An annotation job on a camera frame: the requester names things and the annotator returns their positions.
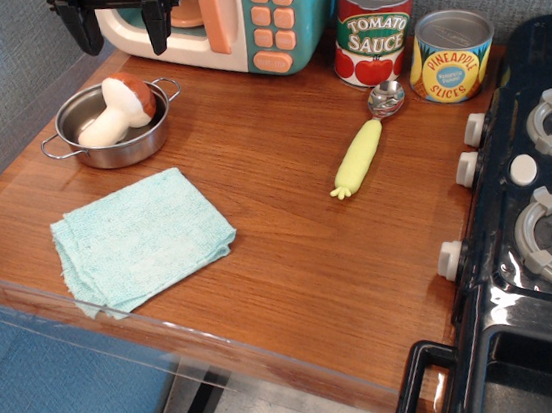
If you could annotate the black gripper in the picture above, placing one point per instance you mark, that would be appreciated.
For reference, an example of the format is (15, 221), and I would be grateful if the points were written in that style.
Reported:
(79, 18)

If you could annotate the light blue rag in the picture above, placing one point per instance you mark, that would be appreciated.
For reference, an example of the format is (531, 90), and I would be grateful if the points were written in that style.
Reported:
(120, 251)

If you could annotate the plush mushroom toy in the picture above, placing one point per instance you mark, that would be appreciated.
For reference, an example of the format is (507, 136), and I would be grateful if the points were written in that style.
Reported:
(129, 103)

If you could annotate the small steel pot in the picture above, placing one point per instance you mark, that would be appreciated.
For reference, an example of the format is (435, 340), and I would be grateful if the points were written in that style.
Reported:
(137, 145)

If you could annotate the teal toy microwave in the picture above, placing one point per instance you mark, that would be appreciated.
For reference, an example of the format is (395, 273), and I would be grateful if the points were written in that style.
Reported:
(275, 37)

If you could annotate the tomato sauce can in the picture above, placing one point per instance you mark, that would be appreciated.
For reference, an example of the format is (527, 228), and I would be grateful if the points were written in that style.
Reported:
(370, 40)

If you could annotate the pineapple slices can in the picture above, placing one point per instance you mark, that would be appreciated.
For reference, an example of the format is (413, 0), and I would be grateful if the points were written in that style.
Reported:
(450, 55)

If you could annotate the black toy stove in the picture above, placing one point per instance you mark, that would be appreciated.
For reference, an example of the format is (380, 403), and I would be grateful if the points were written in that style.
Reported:
(501, 361)

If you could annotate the yellow handled metal spoon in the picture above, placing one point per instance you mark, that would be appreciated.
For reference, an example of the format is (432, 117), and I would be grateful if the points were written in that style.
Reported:
(383, 101)

